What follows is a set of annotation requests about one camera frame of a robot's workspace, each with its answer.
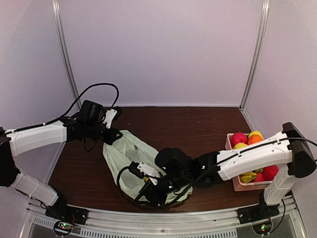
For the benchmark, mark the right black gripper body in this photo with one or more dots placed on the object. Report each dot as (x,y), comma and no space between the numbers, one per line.
(160,197)

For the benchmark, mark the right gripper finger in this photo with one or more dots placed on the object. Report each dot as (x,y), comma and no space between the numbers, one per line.
(146,187)
(145,199)

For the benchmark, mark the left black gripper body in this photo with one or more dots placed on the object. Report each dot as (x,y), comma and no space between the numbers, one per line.
(93,133)

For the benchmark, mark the light green plastic bag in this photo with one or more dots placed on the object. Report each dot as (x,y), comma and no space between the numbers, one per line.
(118,156)

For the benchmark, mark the yellow lemon toy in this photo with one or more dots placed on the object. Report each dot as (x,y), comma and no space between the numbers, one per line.
(258,133)
(240,145)

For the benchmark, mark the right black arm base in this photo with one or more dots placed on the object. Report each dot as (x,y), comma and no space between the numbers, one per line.
(260,214)

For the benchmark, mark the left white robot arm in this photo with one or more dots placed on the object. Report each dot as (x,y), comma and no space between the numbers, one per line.
(91,122)

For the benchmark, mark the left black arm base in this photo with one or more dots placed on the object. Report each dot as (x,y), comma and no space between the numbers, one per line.
(68,217)

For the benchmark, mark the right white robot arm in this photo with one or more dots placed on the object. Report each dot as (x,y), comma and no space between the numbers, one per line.
(288,149)

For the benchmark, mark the peach fruit in bag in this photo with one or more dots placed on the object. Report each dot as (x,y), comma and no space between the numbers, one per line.
(237,138)

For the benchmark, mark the orange fruit in bag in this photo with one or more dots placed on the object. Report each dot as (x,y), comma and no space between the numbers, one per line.
(254,139)

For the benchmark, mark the red plush fruit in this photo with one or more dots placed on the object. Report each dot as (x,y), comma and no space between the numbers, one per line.
(270,172)

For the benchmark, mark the pink plastic basket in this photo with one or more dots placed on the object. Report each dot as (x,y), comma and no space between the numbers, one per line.
(257,179)

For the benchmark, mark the yellow banana toy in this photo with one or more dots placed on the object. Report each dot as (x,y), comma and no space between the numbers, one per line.
(248,177)

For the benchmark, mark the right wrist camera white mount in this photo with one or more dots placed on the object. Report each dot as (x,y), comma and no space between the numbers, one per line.
(142,170)

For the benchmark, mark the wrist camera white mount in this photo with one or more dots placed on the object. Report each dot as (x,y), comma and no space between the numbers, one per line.
(142,170)
(111,115)

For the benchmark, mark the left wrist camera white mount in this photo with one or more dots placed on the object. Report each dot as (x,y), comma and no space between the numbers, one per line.
(111,115)

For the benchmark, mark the curved aluminium rail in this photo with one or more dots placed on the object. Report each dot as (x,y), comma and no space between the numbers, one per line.
(223,223)

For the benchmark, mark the left aluminium frame post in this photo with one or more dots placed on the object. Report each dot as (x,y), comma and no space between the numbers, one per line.
(63,47)

